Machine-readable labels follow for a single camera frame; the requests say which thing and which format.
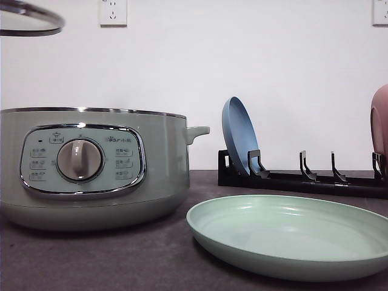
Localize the green plate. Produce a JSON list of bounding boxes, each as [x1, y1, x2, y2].
[[186, 195, 388, 282]]

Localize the glass steamer lid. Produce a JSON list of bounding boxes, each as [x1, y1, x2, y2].
[[0, 0, 65, 37]]

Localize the blue plate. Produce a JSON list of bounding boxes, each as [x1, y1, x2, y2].
[[222, 96, 259, 175]]

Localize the green electric steamer pot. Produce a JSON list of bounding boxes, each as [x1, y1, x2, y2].
[[1, 107, 210, 232]]

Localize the black plate rack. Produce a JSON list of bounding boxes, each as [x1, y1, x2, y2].
[[218, 150, 388, 199]]

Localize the pink plate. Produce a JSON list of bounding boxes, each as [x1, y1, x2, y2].
[[370, 84, 388, 160]]

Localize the white wall socket left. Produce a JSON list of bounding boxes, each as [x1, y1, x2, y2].
[[99, 0, 128, 28]]

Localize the white wall socket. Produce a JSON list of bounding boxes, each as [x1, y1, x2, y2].
[[99, 0, 128, 28], [372, 0, 388, 28]]

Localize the white wall socket right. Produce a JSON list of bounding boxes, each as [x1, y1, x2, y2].
[[372, 0, 388, 28]]

